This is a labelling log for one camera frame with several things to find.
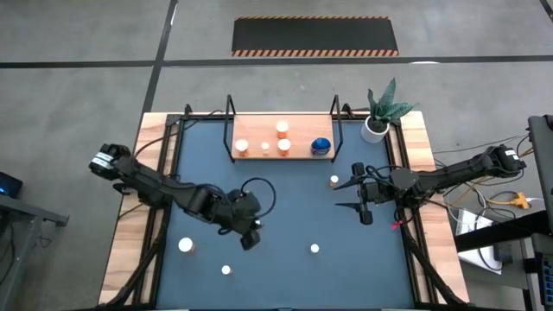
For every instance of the wooden shelf with black frame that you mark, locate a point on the wooden shelf with black frame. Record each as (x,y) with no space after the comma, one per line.
(302,129)

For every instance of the black hazard-striped floor mat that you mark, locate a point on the black hazard-striped floor mat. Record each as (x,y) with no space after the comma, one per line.
(315,36)

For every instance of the dark device with blue light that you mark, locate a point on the dark device with blue light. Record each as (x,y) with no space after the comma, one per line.
(8,185)

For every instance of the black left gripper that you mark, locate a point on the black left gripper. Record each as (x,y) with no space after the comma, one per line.
(242,211)

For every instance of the blue Tums bottle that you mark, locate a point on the blue Tums bottle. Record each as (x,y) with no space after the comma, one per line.
(320,147)

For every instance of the black side desk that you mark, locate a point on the black side desk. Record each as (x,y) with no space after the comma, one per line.
(497,235)

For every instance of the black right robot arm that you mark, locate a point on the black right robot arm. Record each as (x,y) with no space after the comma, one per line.
(453,175)

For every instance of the white plant pot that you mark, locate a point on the white plant pot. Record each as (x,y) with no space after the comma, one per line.
(370,135)

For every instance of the yellow-green pill bottle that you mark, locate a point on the yellow-green pill bottle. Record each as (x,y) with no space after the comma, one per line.
(314,248)

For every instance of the white paper sheet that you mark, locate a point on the white paper sheet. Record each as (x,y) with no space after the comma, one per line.
(468,222)

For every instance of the green snake plant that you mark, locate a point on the green snake plant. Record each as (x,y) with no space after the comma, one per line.
(386,108)

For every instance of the black rig frame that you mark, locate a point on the black rig frame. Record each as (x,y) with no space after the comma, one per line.
(173,119)

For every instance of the orange power strip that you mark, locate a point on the orange power strip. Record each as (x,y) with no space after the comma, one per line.
(520,200)

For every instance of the grey computer monitor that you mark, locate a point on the grey computer monitor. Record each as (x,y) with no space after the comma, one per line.
(542,173)

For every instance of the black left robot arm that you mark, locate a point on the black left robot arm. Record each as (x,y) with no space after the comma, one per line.
(151,185)

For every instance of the grey metal cart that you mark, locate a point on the grey metal cart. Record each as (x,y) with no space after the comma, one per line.
(26,211)

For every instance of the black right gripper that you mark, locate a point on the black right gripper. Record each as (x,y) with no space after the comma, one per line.
(376,192)

